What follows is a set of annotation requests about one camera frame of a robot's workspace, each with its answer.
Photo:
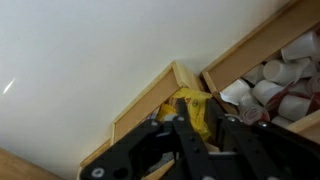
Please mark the white creamer cup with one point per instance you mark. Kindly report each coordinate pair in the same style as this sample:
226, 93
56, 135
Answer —
300, 45
293, 107
235, 91
254, 74
266, 91
281, 71

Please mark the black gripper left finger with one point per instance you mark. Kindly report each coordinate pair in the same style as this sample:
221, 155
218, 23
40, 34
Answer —
133, 146

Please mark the yellow white sweetener packet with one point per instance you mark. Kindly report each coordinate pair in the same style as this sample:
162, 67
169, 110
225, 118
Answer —
165, 110

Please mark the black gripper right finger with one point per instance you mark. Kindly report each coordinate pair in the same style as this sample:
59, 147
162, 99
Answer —
273, 150

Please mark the wooden condiment rack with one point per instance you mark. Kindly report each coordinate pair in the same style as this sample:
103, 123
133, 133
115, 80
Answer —
240, 63

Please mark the creamer cup with red lid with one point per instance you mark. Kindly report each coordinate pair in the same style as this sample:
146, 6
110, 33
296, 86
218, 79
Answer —
250, 115

